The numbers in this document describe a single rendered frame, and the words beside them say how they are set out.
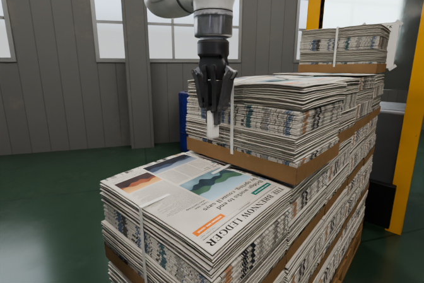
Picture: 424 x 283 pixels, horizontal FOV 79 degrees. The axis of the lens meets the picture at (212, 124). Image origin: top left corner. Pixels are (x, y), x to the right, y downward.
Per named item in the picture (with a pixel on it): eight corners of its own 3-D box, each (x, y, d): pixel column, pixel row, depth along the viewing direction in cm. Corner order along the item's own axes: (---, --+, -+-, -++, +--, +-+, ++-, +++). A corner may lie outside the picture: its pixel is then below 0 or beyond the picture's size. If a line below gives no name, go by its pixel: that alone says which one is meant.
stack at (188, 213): (120, 420, 82) (94, 178, 63) (284, 238, 168) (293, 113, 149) (213, 575, 57) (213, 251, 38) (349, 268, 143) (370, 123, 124)
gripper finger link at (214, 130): (217, 109, 65) (219, 109, 64) (216, 136, 66) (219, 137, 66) (209, 111, 62) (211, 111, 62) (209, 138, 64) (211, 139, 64)
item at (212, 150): (186, 149, 84) (186, 136, 83) (240, 132, 104) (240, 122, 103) (223, 161, 73) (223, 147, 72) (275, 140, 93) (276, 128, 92)
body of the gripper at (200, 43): (237, 39, 60) (236, 79, 62) (210, 41, 65) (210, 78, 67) (216, 36, 54) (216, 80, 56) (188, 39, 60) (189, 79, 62)
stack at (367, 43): (284, 239, 167) (299, 29, 138) (302, 219, 189) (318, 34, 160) (349, 269, 142) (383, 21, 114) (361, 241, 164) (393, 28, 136)
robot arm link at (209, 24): (211, 18, 65) (211, 43, 66) (185, 12, 58) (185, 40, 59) (241, 13, 59) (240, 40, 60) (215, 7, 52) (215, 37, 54)
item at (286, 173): (240, 167, 69) (240, 152, 68) (290, 144, 89) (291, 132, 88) (296, 186, 58) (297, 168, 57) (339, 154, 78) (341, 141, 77)
